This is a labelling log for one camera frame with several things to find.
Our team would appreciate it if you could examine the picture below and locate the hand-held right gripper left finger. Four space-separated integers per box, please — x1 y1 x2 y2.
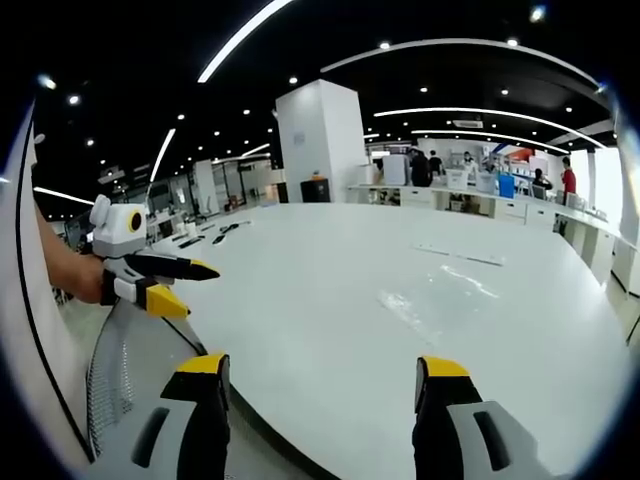
82 352 232 480

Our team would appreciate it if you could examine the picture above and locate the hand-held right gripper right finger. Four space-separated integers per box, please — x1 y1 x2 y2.
412 355 572 480

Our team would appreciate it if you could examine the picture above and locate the clear food packaging bag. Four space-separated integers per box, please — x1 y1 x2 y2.
438 263 502 300
378 288 444 349

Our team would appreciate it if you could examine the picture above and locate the long ceiling light strip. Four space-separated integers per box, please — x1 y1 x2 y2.
196 0 296 84
148 127 178 185

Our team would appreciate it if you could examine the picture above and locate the grey mesh chair back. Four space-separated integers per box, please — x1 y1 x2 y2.
87 302 209 459

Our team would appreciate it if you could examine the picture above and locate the person's white clothing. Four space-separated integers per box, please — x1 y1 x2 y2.
0 99 96 469

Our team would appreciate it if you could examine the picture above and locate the black cabinet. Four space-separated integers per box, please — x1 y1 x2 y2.
299 177 332 204

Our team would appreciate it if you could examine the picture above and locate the white square pillar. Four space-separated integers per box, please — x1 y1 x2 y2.
274 78 371 204

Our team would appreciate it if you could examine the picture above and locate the white plastic crate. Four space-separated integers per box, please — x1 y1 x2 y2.
444 168 472 191

